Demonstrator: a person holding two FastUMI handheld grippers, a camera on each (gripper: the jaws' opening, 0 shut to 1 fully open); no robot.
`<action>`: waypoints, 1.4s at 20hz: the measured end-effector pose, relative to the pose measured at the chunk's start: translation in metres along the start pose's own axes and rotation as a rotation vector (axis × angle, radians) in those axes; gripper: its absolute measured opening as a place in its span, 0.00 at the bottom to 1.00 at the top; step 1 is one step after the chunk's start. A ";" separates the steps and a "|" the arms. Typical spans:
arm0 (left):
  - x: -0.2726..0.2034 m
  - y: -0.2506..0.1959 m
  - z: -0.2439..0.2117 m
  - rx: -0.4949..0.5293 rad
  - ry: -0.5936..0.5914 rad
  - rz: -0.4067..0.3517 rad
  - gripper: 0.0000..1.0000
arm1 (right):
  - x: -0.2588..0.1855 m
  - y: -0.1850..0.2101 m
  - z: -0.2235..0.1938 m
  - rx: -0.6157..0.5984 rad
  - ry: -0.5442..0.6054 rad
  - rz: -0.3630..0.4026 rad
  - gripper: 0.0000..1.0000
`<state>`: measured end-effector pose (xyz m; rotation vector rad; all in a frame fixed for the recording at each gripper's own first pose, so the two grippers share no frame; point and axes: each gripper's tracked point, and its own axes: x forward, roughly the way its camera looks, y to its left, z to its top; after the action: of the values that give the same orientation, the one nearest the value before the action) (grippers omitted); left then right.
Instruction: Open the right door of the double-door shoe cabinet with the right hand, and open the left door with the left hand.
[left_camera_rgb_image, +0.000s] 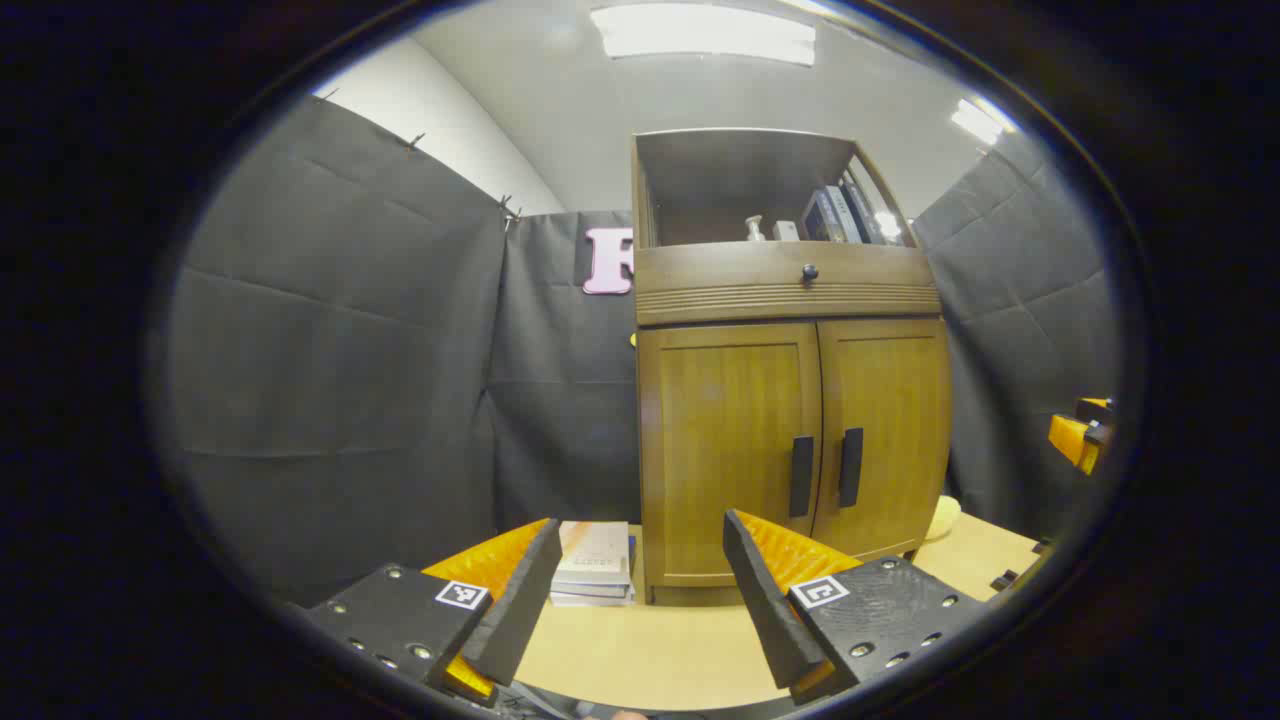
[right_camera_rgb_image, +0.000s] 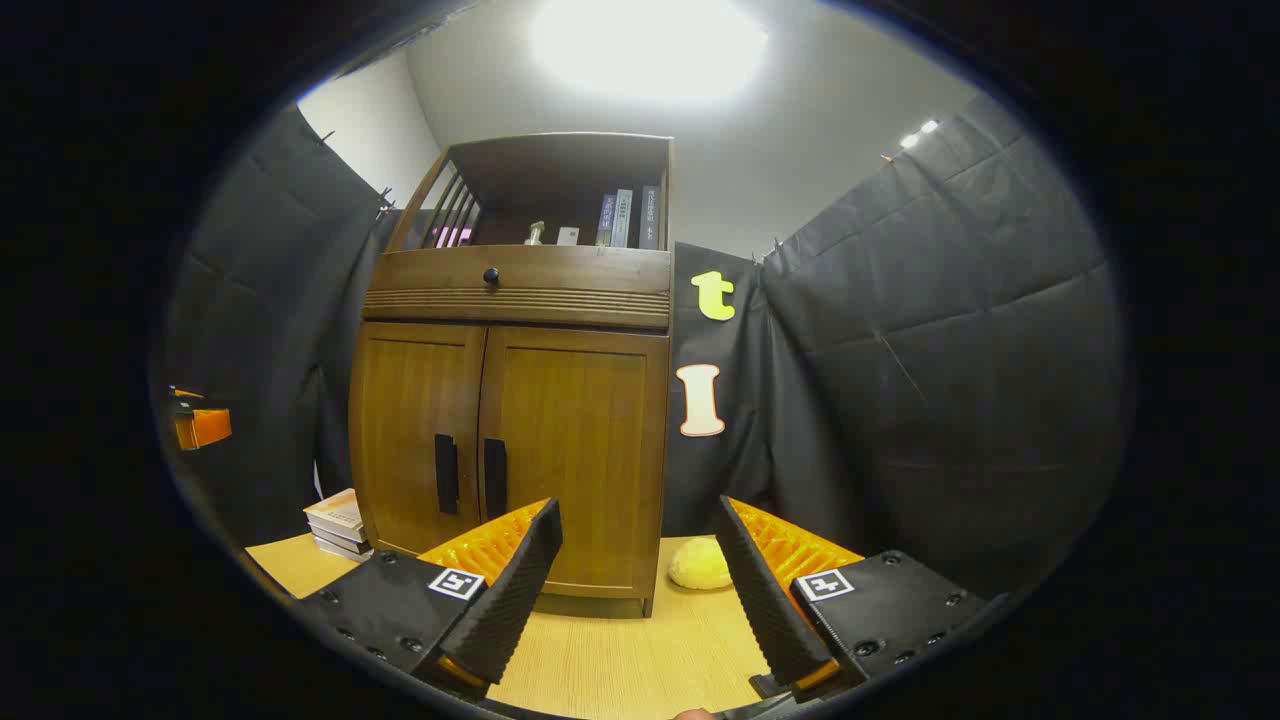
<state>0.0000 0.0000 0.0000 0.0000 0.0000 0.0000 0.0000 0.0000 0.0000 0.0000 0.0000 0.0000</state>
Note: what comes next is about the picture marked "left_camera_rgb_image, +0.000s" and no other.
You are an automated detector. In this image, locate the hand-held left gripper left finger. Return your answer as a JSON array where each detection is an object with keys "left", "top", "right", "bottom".
[{"left": 300, "top": 517, "right": 564, "bottom": 706}]

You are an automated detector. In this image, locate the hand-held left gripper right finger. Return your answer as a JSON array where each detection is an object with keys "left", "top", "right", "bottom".
[{"left": 722, "top": 508, "right": 989, "bottom": 706}]

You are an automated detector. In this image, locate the wooden shoe cabinet door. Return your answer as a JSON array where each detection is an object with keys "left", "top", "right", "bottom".
[
  {"left": 812, "top": 318, "right": 951, "bottom": 561},
  {"left": 640, "top": 322, "right": 823, "bottom": 589}
]

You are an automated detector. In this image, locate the brown wooden shoe cabinet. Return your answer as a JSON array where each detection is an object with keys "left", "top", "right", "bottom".
[{"left": 630, "top": 128, "right": 953, "bottom": 607}]

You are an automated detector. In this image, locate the wooden cabinet drawer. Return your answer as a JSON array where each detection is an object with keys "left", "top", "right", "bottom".
[{"left": 634, "top": 243, "right": 942, "bottom": 327}]

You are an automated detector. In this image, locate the yellow round sponge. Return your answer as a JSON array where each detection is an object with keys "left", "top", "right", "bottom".
[{"left": 924, "top": 495, "right": 963, "bottom": 543}]

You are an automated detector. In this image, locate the black backdrop cloth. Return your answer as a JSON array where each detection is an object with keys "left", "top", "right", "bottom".
[{"left": 165, "top": 95, "right": 1121, "bottom": 611}]

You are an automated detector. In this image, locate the ceiling light panel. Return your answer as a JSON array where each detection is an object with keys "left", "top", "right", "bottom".
[{"left": 950, "top": 97, "right": 1017, "bottom": 147}]

